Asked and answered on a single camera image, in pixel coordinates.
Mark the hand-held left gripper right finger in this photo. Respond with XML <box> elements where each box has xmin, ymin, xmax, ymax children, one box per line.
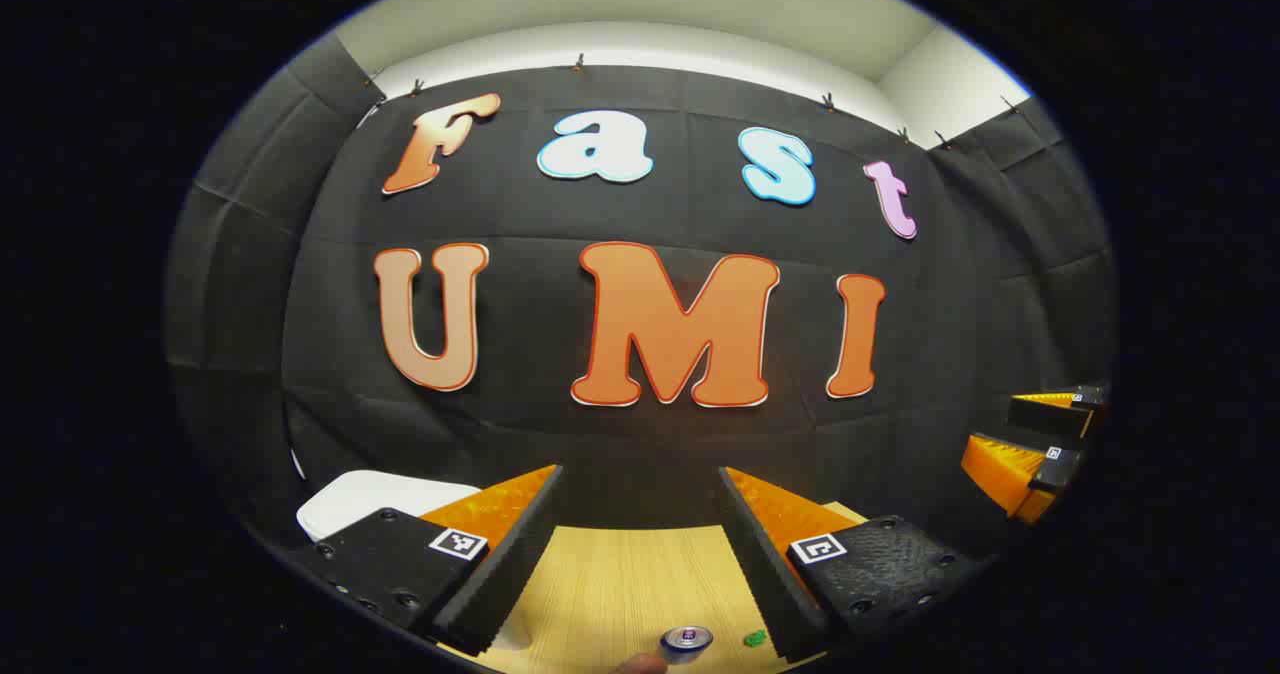
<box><xmin>716</xmin><ymin>466</ymin><xmax>993</xmax><ymax>665</ymax></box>

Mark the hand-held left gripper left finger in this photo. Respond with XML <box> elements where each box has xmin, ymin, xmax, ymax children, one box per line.
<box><xmin>288</xmin><ymin>464</ymin><xmax>566</xmax><ymax>656</ymax></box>

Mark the white desktop garbage bin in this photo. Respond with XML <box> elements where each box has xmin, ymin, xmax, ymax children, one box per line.
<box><xmin>296</xmin><ymin>470</ymin><xmax>533</xmax><ymax>652</ymax></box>

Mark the wooden desktop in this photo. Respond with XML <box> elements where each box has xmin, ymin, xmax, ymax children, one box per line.
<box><xmin>470</xmin><ymin>500</ymin><xmax>869</xmax><ymax>674</ymax></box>

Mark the black backdrop cloth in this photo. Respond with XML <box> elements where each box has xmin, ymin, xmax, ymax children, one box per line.
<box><xmin>165</xmin><ymin>34</ymin><xmax>1118</xmax><ymax>555</ymax></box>

